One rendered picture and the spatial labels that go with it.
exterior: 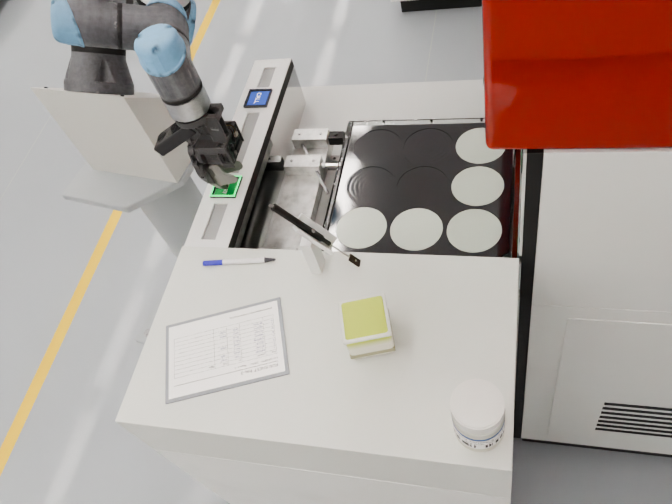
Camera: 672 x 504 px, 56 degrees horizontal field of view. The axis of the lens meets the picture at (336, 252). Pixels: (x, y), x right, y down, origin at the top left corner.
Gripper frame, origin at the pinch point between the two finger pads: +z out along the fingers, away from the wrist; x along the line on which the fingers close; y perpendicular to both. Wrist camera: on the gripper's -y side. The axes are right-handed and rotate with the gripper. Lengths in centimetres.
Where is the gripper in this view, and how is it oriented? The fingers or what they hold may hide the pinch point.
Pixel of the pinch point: (221, 183)
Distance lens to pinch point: 130.2
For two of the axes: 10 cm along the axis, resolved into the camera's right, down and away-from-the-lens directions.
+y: 9.6, 0.3, -2.8
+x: 1.8, -8.2, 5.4
